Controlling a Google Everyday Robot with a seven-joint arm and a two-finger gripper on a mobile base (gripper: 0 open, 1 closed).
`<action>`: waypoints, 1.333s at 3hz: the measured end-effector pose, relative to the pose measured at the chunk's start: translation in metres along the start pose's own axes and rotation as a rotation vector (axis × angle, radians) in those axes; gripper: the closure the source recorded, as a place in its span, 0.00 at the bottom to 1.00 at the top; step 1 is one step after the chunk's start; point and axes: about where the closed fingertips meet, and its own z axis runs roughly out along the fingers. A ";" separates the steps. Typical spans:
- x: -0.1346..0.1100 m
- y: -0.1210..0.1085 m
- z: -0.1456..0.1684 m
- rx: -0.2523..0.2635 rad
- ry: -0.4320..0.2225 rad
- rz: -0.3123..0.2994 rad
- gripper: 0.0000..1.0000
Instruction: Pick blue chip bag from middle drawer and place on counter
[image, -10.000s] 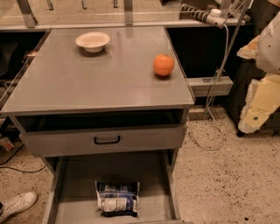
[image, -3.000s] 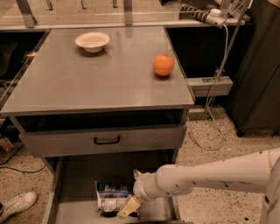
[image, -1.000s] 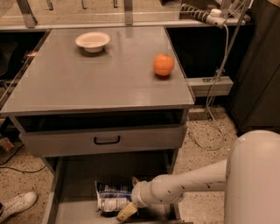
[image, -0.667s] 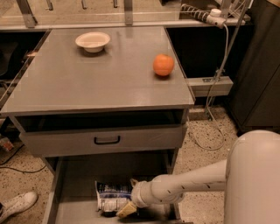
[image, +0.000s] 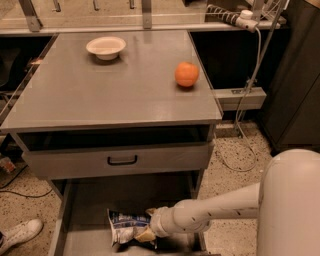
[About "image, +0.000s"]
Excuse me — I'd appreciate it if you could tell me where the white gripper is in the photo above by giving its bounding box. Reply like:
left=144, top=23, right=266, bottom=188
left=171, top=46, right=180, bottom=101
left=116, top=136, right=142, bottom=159
left=134, top=207, right=177, bottom=243

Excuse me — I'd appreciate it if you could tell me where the blue chip bag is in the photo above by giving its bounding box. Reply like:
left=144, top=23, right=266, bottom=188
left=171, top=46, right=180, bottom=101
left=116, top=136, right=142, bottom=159
left=107, top=209, right=157, bottom=247

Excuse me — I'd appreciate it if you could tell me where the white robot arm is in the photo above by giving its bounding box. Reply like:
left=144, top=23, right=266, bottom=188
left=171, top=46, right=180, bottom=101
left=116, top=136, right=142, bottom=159
left=136, top=149, right=320, bottom=256

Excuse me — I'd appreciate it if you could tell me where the grey open middle drawer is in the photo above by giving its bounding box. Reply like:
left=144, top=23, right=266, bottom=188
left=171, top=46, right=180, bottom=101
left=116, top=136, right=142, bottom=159
left=48, top=172, right=208, bottom=256

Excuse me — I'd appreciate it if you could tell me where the grey top drawer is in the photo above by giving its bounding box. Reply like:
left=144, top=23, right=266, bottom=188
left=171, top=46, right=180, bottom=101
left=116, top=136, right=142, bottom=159
left=21, top=125, right=213, bottom=180

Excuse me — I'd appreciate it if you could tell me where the grey metal drawer cabinet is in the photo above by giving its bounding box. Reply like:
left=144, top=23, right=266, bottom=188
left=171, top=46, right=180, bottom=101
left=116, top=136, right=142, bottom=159
left=0, top=29, right=224, bottom=256

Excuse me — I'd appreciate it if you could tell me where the white sneaker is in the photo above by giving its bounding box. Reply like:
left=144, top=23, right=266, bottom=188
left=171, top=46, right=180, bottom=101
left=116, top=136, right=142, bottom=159
left=0, top=219, right=43, bottom=255

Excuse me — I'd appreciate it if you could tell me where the orange fruit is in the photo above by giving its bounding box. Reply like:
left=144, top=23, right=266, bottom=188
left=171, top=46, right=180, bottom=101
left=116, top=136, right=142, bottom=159
left=174, top=62, right=199, bottom=87

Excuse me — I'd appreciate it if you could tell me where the dark grey cabinet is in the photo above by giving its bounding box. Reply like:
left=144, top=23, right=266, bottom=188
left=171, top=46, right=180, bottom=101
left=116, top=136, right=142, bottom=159
left=257, top=0, right=320, bottom=155

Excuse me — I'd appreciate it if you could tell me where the white paper bowl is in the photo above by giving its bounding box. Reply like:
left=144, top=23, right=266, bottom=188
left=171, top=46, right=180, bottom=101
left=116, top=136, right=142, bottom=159
left=86, top=36, right=126, bottom=61

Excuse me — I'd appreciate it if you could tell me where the white power strip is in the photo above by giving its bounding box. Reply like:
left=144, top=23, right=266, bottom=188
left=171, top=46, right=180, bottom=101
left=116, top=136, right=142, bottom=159
left=207, top=4, right=258, bottom=33

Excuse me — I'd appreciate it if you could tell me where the grey back shelf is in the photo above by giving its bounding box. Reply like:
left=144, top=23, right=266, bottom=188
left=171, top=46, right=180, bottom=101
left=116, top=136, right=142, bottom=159
left=0, top=0, right=289, bottom=34

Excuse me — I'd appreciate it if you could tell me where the black drawer handle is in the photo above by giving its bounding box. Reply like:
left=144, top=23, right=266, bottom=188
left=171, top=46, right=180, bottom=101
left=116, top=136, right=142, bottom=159
left=107, top=155, right=138, bottom=166

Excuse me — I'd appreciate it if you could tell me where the white cable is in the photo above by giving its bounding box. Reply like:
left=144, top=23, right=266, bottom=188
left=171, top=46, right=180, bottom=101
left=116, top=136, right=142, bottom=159
left=213, top=27, right=263, bottom=173

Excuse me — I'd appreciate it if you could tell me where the black floor cable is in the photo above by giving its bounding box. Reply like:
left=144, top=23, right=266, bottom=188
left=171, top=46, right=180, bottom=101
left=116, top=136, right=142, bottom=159
left=0, top=163, right=54, bottom=199

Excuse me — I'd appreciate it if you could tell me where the grey metal rail beam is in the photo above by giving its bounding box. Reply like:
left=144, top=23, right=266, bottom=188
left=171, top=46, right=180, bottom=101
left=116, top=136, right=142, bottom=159
left=214, top=87, right=266, bottom=111

